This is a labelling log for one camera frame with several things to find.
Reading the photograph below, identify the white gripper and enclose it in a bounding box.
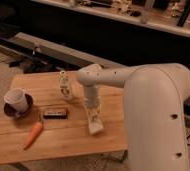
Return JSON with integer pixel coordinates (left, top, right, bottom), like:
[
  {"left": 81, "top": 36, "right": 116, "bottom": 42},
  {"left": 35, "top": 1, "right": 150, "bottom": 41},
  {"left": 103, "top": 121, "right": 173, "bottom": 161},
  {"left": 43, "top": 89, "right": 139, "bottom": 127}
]
[{"left": 83, "top": 85, "right": 101, "bottom": 115}]

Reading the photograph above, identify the white sponge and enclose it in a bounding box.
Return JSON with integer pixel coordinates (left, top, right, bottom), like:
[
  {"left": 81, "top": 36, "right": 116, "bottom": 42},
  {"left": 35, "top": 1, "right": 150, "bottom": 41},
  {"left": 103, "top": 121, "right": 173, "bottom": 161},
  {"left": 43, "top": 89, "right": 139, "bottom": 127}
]
[{"left": 88, "top": 114, "right": 104, "bottom": 135}]

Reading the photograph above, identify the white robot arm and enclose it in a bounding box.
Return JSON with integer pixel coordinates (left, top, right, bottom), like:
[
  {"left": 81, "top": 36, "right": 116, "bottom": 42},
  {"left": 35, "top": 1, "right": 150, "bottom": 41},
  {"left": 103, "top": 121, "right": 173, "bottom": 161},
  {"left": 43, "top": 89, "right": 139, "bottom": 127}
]
[{"left": 76, "top": 63, "right": 190, "bottom": 171}]

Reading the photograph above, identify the white bottle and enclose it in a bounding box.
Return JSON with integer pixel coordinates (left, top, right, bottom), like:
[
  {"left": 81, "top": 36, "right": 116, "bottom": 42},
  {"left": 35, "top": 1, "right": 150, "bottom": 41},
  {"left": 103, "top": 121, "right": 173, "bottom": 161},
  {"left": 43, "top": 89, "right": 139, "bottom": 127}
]
[{"left": 59, "top": 71, "right": 73, "bottom": 100}]

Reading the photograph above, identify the wooden table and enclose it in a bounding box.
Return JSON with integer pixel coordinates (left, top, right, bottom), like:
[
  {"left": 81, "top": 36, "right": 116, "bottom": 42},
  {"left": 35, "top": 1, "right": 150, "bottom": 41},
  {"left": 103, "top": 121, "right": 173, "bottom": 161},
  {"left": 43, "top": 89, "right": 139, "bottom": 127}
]
[{"left": 0, "top": 72, "right": 126, "bottom": 164}]

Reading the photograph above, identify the dark rectangular box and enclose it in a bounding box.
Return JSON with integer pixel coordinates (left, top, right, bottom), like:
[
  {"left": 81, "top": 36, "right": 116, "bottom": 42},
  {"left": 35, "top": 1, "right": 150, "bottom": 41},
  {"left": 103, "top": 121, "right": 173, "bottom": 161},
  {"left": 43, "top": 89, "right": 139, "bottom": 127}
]
[{"left": 43, "top": 108, "right": 68, "bottom": 119}]

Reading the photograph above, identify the orange carrot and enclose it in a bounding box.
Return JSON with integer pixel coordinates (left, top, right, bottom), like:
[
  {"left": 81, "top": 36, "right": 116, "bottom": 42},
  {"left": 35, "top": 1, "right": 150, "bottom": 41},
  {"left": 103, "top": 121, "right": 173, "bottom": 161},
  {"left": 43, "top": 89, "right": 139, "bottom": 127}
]
[{"left": 23, "top": 122, "right": 43, "bottom": 150}]

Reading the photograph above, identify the white mug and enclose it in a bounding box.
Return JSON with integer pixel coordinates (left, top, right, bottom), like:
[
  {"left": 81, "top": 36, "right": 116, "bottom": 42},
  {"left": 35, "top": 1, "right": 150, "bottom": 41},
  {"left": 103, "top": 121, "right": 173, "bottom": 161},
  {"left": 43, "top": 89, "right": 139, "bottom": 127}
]
[{"left": 4, "top": 88, "right": 28, "bottom": 113}]

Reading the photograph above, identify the dark brown bowl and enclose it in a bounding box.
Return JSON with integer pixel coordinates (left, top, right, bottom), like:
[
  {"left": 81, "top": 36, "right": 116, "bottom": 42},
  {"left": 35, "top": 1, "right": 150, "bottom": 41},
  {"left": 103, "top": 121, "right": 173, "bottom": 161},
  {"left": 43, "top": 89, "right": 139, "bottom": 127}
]
[{"left": 3, "top": 94, "right": 33, "bottom": 119}]

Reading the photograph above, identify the long background shelf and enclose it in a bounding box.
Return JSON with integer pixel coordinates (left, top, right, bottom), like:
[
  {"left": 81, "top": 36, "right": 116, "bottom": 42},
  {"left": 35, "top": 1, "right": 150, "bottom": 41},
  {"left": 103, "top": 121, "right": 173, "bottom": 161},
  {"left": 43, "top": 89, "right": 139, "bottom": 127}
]
[{"left": 33, "top": 0, "right": 190, "bottom": 38}]

